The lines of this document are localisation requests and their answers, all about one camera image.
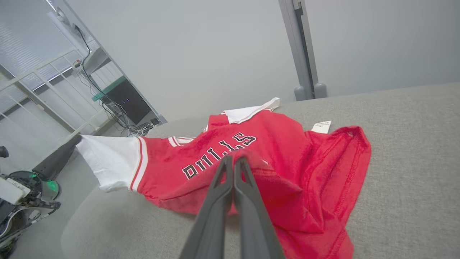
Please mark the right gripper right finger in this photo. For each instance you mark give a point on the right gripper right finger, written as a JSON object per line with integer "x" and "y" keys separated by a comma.
{"x": 255, "y": 223}

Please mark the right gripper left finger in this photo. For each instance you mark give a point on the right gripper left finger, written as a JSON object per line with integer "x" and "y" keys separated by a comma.
{"x": 212, "y": 216}

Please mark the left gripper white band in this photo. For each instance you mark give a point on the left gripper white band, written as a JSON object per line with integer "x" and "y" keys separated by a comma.
{"x": 21, "y": 216}

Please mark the red Bulls jersey white sleeves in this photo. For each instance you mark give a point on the red Bulls jersey white sleeves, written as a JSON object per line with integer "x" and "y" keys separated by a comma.
{"x": 287, "y": 165}

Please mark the white metal railing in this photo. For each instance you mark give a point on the white metal railing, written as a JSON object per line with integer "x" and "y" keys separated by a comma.
{"x": 36, "y": 99}

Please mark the black computer tower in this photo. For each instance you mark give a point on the black computer tower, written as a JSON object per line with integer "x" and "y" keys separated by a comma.
{"x": 127, "y": 99}

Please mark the grey desk green edge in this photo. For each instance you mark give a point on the grey desk green edge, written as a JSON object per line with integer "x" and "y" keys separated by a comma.
{"x": 97, "y": 59}

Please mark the white window blinds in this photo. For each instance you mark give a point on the white window blinds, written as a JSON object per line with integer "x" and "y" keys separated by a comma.
{"x": 18, "y": 39}

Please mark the grey metal frame strip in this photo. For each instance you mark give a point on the grey metal frame strip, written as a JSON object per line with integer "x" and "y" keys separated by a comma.
{"x": 144, "y": 96}

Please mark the grey partition post round feet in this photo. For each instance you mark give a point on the grey partition post round feet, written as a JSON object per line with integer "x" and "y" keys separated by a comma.
{"x": 302, "y": 54}

